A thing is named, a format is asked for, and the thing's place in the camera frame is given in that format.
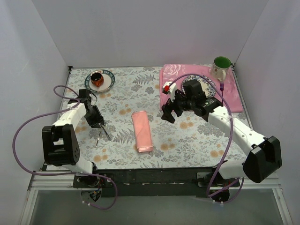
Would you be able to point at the silver fork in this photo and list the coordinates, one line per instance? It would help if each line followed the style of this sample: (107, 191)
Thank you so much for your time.
(106, 133)

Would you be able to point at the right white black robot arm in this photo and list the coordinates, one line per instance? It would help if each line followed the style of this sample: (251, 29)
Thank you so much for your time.
(263, 154)

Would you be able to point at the purple plastic fork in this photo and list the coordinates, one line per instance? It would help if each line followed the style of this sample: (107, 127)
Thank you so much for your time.
(222, 88)

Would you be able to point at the floral tablecloth mat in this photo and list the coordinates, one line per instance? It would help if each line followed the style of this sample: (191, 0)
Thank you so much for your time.
(188, 142)

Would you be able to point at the green inside floral mug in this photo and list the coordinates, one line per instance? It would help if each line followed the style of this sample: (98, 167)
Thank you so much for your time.
(220, 68)

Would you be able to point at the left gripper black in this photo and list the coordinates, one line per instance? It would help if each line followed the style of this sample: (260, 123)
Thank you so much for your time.
(97, 120)

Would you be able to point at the aluminium frame rail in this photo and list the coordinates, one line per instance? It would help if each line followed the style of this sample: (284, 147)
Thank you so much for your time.
(65, 182)

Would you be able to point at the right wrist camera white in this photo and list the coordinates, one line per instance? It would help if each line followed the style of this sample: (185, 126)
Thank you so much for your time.
(169, 88)

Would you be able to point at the pink rose placemat cloth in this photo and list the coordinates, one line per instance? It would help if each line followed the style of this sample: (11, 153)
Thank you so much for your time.
(171, 71)

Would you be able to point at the green rimmed white saucer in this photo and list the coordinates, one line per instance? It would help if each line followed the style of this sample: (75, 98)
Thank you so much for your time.
(109, 81)

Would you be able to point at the blue floral patterned plate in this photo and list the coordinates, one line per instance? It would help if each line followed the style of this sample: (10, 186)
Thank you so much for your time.
(207, 84)

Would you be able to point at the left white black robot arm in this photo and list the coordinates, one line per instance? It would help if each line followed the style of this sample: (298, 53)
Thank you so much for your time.
(60, 145)

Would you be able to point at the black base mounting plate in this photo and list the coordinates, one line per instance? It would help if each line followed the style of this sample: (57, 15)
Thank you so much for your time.
(188, 181)

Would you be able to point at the salmon pink cloth napkin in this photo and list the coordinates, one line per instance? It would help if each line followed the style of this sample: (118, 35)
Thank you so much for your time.
(142, 132)

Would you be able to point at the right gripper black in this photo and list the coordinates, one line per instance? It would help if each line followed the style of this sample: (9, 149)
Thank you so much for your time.
(170, 107)

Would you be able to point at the small brown cup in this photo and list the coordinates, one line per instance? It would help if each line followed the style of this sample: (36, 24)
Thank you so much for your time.
(97, 79)

